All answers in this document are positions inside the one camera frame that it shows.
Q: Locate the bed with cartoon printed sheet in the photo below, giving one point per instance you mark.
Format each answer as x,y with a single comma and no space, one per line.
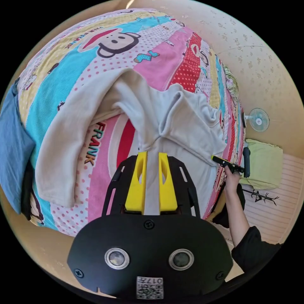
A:
71,71

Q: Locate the white wall fan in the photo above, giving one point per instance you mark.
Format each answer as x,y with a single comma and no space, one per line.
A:
259,120

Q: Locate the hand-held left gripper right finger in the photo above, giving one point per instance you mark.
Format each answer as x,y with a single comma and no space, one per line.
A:
167,190

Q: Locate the green floral cushion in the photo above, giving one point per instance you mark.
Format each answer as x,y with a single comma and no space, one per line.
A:
232,83

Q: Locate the pile of clothes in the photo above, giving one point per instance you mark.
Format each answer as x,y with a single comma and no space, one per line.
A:
13,142

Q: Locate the person's right hand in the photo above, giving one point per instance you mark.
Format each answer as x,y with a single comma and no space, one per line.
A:
231,181

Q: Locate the light green folded blanket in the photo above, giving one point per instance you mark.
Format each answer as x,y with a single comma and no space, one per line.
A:
263,164

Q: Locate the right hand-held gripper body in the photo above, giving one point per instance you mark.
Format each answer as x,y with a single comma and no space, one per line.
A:
237,169

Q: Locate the white thermal shirt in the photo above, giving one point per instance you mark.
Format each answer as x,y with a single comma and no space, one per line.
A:
185,128

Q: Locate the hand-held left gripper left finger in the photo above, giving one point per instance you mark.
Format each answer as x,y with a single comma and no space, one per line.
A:
135,185

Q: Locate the person's right forearm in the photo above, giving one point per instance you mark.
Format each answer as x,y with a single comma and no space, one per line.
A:
237,213

